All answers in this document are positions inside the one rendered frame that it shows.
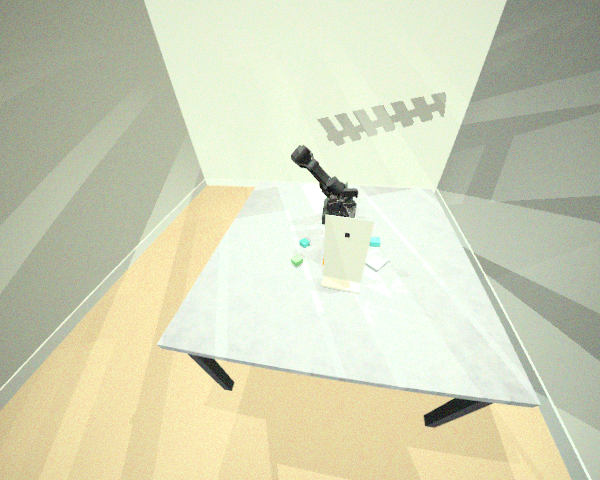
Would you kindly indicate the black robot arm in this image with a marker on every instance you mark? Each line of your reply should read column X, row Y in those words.
column 331, row 186

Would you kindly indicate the small light green block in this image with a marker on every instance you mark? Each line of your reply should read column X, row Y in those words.
column 296, row 260

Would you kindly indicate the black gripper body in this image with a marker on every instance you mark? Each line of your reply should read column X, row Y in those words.
column 347, row 196

